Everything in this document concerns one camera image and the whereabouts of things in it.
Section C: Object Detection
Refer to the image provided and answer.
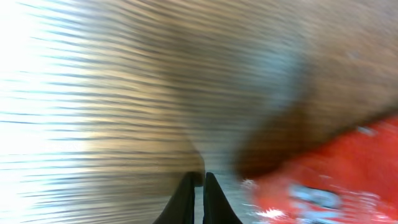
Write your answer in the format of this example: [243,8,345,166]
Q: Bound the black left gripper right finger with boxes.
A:
[203,172,243,224]

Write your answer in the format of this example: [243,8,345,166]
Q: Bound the red candy bag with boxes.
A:
[243,115,397,224]

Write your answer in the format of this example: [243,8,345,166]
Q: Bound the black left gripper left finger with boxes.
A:
[153,172,195,224]

